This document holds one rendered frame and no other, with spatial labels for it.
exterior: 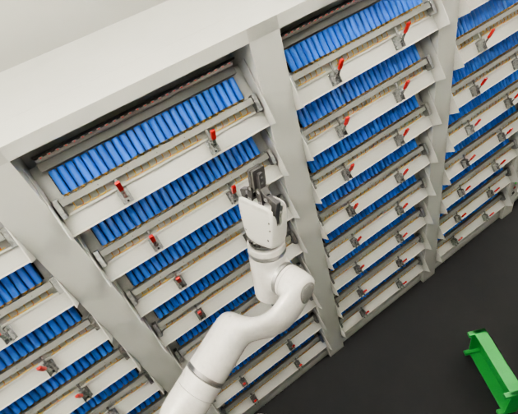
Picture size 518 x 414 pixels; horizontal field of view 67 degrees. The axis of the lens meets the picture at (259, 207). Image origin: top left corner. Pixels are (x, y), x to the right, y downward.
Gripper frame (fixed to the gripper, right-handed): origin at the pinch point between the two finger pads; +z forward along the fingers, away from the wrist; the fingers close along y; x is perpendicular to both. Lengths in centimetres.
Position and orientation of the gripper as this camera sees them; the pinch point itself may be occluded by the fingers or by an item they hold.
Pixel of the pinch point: (256, 177)
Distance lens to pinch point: 76.7
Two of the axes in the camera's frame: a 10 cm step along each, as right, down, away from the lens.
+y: 6.9, 3.1, -6.5
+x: -7.1, 4.5, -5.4
